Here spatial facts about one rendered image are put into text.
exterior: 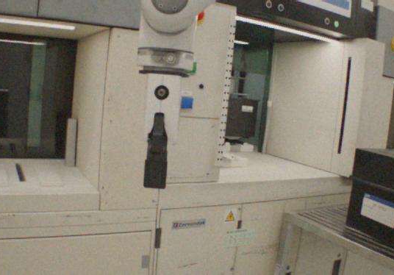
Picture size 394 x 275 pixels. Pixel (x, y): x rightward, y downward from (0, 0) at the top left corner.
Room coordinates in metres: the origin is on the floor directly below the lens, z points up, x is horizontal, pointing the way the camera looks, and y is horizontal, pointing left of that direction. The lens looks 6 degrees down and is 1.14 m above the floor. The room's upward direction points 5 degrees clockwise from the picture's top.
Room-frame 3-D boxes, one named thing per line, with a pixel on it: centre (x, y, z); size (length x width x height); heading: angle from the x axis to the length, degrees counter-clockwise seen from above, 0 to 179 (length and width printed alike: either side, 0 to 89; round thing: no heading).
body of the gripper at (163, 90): (0.59, 0.06, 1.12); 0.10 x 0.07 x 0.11; 5
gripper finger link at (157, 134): (0.54, 0.05, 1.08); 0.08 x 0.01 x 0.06; 5
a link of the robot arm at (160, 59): (0.59, 0.06, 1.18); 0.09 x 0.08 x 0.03; 5
